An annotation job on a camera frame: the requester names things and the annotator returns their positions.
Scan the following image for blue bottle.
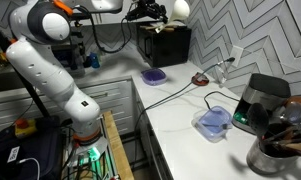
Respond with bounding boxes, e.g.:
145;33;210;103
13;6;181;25
89;51;102;69

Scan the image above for black steel coffee maker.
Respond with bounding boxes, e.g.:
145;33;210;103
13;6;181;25
231;73;292;136

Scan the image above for brass drawer handle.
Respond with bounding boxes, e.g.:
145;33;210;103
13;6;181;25
89;92;109;99

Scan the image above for light wooden spatula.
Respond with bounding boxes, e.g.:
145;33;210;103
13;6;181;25
144;23;176;34

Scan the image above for metal ladle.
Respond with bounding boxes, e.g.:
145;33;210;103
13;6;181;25
279;103;301;126

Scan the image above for white thin cable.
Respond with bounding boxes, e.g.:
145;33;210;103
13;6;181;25
18;157;41;180

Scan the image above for white kitchen cabinets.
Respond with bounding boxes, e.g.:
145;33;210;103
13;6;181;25
0;78;174;180

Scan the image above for black stand pole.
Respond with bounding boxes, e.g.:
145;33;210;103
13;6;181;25
0;14;52;118

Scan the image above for wooden spoon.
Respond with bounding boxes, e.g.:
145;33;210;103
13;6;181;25
283;141;301;154

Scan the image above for black coffee maker cord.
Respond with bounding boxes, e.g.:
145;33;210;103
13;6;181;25
203;90;241;113

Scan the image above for black nylon spatula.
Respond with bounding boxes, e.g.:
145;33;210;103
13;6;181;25
245;102;271;141

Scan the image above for white wall outlet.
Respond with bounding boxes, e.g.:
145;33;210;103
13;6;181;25
229;44;245;68

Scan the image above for wooden board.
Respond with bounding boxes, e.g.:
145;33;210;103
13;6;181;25
101;110;135;180

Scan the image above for black microwave oven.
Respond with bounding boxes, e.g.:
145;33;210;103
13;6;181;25
136;21;193;69

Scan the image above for yellow emergency stop button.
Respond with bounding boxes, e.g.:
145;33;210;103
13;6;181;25
13;118;38;139

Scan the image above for orange silicone spoon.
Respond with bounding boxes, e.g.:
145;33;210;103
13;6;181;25
283;95;301;109

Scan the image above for black bag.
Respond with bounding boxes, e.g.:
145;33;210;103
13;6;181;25
0;128;63;180

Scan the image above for clear container with blue lid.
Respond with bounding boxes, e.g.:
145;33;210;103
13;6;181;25
191;105;234;144

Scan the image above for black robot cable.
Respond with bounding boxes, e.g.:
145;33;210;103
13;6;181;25
77;4;138;55

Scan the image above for purple plastic food container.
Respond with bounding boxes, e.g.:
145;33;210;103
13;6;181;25
140;68;168;87

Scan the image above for metal utensil holding bucket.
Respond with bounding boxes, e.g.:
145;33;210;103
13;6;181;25
245;133;301;176

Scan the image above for long power cable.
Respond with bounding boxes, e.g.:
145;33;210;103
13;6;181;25
133;56;237;168

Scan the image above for white plastic utensil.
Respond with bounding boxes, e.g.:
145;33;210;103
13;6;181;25
161;0;191;28

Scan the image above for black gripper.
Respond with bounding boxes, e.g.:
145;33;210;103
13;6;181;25
124;0;169;25

